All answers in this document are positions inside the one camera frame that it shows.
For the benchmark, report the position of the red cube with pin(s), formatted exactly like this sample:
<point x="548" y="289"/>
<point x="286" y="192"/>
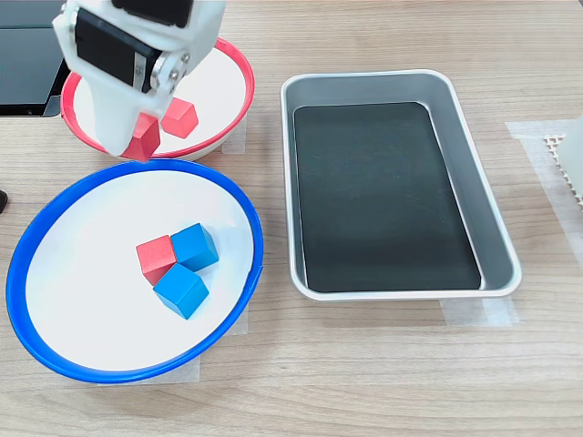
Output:
<point x="155" y="257"/>
<point x="180" y="120"/>
<point x="146" y="139"/>

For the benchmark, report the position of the blue cube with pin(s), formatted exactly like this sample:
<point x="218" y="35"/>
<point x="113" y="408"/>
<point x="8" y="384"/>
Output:
<point x="193" y="246"/>
<point x="182" y="292"/>

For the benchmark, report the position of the red-rimmed white plate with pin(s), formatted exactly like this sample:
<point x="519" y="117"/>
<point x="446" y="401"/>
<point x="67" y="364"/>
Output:
<point x="214" y="100"/>

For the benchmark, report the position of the black flat device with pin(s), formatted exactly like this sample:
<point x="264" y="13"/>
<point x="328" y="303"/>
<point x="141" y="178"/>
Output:
<point x="23" y="59"/>

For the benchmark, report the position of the clear tape strip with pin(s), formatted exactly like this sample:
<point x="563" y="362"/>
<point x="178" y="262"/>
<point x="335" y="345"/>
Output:
<point x="191" y="369"/>
<point x="237" y="141"/>
<point x="478" y="314"/>
<point x="241" y="325"/>

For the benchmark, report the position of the small black object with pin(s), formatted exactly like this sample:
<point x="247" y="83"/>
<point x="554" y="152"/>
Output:
<point x="3" y="201"/>

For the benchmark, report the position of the blue-rimmed white plate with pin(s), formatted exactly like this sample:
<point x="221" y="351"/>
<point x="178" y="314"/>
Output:
<point x="91" y="296"/>

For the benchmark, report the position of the black tray mat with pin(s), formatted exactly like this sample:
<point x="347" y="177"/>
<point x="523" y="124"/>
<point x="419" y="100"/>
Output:
<point x="364" y="205"/>

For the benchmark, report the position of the translucent tape sheet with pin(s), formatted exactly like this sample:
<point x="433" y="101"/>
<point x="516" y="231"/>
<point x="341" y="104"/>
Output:
<point x="528" y="136"/>

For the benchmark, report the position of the steel tray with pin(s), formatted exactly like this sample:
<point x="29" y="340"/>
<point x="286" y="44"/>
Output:
<point x="496" y="255"/>

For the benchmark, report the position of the pale perforated plate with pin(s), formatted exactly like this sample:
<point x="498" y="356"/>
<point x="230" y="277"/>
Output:
<point x="552" y="139"/>

